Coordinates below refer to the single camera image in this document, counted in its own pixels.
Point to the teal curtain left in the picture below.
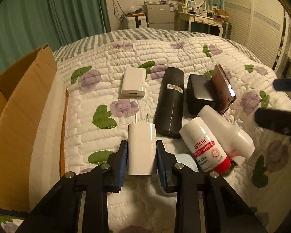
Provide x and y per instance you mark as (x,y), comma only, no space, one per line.
(28,24)

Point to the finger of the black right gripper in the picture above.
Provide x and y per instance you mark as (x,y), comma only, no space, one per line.
(278,121)
(282,84)

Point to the brown cardboard box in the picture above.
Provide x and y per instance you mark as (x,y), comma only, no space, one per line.
(33,108)

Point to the silver mini fridge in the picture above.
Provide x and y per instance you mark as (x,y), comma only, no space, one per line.
(160,17)

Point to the black silver power adapter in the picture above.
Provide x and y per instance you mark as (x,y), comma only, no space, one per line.
(200,92)

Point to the white power bank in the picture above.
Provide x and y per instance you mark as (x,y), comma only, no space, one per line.
(133,84)

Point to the white bottle red cap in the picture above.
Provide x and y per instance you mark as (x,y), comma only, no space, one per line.
(204,146)

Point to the plain white bottle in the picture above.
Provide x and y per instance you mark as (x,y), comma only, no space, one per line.
(236,143)

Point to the white floral quilt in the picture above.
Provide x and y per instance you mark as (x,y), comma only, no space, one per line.
(98,116)

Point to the white louvered wardrobe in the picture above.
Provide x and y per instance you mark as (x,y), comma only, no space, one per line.
(261,26)

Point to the white wall charger plug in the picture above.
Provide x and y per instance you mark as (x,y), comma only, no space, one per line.
(142,148)

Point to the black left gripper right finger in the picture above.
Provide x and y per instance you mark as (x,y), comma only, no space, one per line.
(205,202)

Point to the white suitcase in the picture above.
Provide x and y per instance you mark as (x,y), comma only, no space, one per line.
(135,21)

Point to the light blue earbuds case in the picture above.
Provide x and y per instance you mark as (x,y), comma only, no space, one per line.
(188,161)

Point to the white dressing table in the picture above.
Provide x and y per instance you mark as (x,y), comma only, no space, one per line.
(194,18)

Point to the black cylindrical bottle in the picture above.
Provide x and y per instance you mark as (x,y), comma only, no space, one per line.
(169,111)

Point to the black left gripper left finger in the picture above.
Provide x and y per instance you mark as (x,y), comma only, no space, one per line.
(116,167)

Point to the grey checked bed sheet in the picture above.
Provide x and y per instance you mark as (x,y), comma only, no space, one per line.
(131,34)

